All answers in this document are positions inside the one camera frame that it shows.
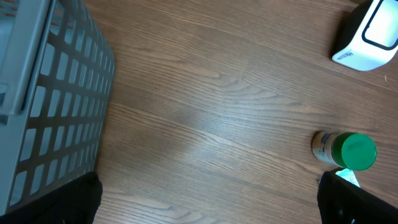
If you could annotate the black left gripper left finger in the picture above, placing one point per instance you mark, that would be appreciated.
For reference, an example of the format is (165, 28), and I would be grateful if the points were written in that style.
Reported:
(74, 202)

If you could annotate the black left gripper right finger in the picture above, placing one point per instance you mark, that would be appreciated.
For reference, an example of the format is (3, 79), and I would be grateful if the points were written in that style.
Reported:
(340, 202)

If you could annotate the teal wipes packet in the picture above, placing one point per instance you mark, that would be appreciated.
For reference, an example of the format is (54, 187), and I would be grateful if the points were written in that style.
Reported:
(348, 175)

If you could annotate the green lid jar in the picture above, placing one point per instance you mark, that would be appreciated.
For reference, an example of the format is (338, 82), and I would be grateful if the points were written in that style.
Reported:
(349, 150)

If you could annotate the white barcode scanner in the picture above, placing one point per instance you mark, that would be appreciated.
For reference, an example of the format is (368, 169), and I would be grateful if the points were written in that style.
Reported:
(368, 39)

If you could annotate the grey plastic basket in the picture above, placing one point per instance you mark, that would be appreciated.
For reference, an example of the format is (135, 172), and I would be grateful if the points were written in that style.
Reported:
(57, 72)

